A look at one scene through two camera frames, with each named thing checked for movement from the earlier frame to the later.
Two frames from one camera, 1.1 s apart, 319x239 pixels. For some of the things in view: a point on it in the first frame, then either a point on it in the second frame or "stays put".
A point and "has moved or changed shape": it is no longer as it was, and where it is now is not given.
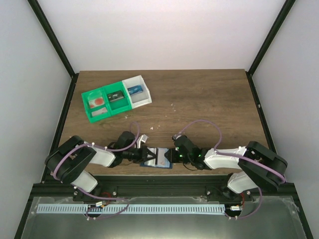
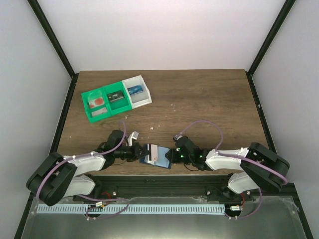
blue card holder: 163,161 stays put
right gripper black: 173,155 stays put
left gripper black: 143,154 stays put
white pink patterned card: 162,161 has moved or changed shape
